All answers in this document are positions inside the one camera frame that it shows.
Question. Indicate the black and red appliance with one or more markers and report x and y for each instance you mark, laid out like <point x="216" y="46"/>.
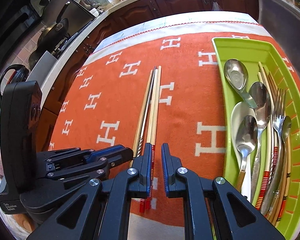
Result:
<point x="12" y="73"/>

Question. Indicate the pale plain chopstick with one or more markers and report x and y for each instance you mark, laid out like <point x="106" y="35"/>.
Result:
<point x="142" y="112"/>

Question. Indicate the black frying pan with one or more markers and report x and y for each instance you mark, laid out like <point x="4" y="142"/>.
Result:
<point x="37" y="56"/>
<point x="53" y="30"/>

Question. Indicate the white patterned cloth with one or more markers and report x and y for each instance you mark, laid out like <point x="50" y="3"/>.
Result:
<point x="20" y="227"/>

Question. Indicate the wide steel soup spoon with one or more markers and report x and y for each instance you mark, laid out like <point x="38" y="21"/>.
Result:
<point x="236" y="76"/>

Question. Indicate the steel chopstick twisted end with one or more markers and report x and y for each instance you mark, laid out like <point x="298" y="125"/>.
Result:
<point x="145" y="112"/>

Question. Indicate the green plastic utensil tray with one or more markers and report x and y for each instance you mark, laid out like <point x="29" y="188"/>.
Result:
<point x="240" y="50"/>

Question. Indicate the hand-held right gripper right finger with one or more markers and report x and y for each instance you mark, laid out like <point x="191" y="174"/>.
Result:
<point x="165" y="165"/>

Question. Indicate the orange printed blanket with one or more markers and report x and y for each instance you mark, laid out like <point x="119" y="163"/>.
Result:
<point x="190" y="92"/>

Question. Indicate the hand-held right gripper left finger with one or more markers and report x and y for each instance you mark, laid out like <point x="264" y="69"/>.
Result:
<point x="147" y="160"/>

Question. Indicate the white ceramic spoon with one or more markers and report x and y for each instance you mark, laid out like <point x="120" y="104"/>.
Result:
<point x="236" y="115"/>

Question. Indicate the steel fork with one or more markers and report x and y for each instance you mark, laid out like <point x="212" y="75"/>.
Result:
<point x="279" y="100"/>
<point x="280" y="122"/>

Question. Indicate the white hanging bag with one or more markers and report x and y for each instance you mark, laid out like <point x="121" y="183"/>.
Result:
<point x="216" y="6"/>

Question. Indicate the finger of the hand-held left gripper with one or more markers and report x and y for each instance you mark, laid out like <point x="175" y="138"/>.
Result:
<point x="85" y="170"/>
<point x="107" y="152"/>

